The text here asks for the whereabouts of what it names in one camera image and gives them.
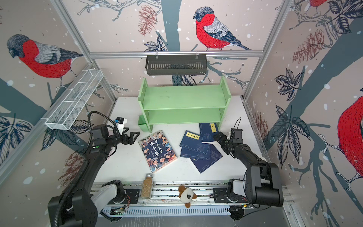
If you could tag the illustrated Chinese history book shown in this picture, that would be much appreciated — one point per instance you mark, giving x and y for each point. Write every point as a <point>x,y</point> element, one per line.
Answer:
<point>157,151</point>

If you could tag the dark blue bottom book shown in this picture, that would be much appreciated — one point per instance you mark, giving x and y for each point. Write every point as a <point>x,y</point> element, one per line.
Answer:
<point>203,164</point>

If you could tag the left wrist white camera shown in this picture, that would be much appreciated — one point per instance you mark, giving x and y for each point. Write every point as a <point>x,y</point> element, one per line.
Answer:
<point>120,123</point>

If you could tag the white wire mesh tray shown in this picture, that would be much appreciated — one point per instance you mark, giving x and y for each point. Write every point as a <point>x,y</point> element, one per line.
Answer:
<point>76,98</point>

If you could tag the green two-tier wooden shelf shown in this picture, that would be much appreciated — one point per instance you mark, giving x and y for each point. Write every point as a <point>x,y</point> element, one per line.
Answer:
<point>183,104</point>

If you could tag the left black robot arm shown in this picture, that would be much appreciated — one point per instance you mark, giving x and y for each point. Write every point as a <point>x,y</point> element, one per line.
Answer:
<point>77,207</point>

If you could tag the blue book wide yellow label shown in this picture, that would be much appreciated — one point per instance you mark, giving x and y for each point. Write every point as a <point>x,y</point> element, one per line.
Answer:
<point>192,141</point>

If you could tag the glass jar of grains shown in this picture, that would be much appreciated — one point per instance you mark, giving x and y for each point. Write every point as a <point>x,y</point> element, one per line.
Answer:
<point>147,187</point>

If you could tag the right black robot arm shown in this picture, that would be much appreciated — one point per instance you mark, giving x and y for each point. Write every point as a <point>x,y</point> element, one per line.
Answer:
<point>262,182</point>

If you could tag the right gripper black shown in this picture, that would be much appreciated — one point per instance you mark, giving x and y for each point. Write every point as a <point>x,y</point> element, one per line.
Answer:
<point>221,140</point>

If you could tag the blue book small yellow label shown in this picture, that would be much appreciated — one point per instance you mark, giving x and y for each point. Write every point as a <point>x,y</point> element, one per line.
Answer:
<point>208,131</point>

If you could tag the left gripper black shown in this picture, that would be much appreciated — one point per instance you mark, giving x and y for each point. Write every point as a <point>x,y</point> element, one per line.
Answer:
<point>131,140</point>

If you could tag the dark hanging perforated basket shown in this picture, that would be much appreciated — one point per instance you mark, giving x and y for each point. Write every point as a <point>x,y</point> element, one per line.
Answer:
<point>163,65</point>

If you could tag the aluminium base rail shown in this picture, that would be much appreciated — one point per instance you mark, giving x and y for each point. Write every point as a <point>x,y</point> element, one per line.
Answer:
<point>175,193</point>

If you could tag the blue book under stack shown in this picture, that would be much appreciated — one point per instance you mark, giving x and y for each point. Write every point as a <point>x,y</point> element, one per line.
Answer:
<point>192,154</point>

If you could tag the brown white plush toy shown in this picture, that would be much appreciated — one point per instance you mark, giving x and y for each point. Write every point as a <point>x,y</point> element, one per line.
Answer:
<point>186,195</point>

